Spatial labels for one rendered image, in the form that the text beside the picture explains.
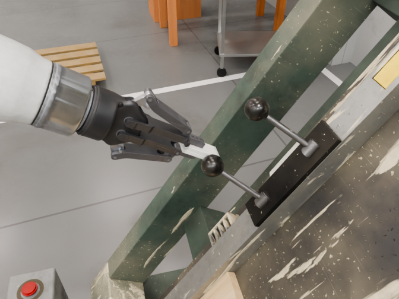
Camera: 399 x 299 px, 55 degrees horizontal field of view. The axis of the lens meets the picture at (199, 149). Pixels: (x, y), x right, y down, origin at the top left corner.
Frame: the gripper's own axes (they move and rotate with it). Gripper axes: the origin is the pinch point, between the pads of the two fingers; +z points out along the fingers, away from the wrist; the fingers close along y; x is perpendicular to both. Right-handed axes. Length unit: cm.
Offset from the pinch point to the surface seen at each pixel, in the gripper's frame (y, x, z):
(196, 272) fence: 22.2, 7.6, 11.8
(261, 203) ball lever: 0.3, 9.1, 10.2
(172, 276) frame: 57, -17, 32
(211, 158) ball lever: -1.3, 3.5, 0.4
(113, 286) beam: 57, -11, 12
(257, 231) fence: 4.9, 10.8, 12.3
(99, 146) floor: 139, -184, 53
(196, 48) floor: 78, -327, 146
